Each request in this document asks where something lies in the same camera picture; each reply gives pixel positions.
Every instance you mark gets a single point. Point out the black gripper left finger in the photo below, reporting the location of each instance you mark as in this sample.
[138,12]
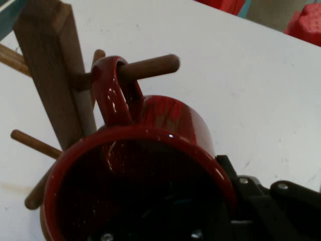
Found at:
[193,226]

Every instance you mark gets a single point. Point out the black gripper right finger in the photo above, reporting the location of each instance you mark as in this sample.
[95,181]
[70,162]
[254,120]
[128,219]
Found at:
[276,213]

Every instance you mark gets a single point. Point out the red enamel mug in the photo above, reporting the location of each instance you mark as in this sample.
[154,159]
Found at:
[175,113]

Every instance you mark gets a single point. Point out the teal foam building block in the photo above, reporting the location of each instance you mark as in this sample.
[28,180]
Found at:
[247,6]

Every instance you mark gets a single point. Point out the brown wooden mug tree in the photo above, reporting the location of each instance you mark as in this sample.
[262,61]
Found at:
[45,62]

